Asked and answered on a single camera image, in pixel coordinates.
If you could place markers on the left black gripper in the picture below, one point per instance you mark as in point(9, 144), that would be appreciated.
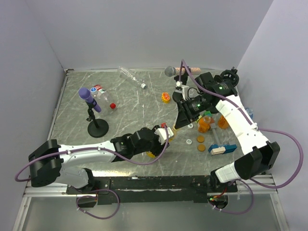
point(160, 147)

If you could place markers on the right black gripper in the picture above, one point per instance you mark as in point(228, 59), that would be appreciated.
point(185, 116)

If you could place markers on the yellow juice bottle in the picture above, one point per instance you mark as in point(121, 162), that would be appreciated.
point(160, 142)

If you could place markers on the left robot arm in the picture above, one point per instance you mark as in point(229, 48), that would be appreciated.
point(52, 162)

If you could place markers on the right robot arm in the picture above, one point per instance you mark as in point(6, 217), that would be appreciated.
point(259, 154)

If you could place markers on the small clear open bottle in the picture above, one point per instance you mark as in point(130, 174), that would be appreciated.
point(191, 92)

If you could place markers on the clear bottle red cap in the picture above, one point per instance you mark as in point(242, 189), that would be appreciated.
point(106, 101)

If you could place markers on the clear empty bottle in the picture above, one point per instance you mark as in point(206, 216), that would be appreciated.
point(129, 75)

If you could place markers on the green toy block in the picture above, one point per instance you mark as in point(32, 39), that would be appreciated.
point(205, 113)

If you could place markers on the brown cap upper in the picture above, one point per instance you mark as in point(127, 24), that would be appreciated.
point(200, 139)

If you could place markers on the brown cap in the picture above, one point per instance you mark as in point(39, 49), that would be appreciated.
point(201, 148)
point(200, 139)

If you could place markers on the yellow red toy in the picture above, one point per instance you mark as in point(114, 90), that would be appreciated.
point(165, 97)

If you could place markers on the grey rod tool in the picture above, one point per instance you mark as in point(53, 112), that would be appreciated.
point(214, 130)

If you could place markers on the brown cap lower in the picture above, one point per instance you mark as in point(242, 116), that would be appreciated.
point(201, 148)

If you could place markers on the center black microphone stand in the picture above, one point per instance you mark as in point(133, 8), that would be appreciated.
point(181, 78)

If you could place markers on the black microphone stand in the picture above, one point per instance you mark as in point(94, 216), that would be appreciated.
point(181, 78)
point(97, 128)
point(231, 76)

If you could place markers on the blue white block toy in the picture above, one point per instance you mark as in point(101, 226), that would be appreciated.
point(222, 149)

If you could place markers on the silver head pink microphone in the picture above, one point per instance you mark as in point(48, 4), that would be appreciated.
point(175, 71)

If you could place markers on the left black microphone stand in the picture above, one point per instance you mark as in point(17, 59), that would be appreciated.
point(97, 128)

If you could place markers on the right black microphone stand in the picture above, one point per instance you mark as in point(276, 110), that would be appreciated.
point(231, 76)

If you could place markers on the purple microphone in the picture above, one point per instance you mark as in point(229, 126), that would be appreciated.
point(86, 95)

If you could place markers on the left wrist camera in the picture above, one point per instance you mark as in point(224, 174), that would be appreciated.
point(165, 133)

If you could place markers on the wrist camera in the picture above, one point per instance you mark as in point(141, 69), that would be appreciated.
point(181, 92)
point(165, 133)

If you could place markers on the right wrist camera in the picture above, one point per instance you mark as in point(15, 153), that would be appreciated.
point(181, 92)

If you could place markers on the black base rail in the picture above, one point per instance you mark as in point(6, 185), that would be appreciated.
point(145, 189)

